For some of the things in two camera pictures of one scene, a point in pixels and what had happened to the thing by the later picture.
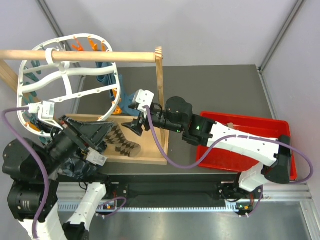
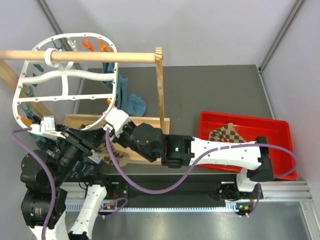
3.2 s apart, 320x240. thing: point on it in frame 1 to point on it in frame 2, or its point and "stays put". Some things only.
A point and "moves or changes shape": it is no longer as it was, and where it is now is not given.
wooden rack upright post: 159,52 stays put
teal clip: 25,97 to 26,109
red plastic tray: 222,159 stays put
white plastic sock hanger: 52,94 stays put
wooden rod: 146,57 stays put
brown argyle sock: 115,137 moves or changes shape
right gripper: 137,126 to 119,140
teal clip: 35,63 to 31,92
